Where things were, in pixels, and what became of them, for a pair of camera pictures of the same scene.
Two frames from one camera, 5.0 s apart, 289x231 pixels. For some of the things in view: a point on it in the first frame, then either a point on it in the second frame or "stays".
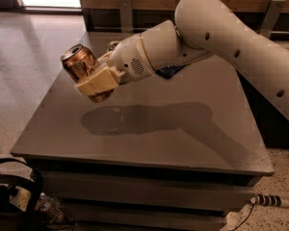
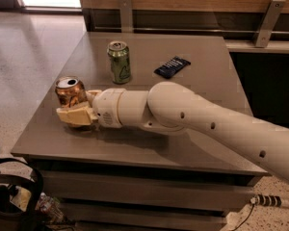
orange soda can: (79, 63) -> (70, 90)
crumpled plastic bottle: (50, 208) stays
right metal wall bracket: (270, 17) stays
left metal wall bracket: (124, 4) stays
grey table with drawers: (175, 153) stays
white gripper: (130, 58) -> (106, 107)
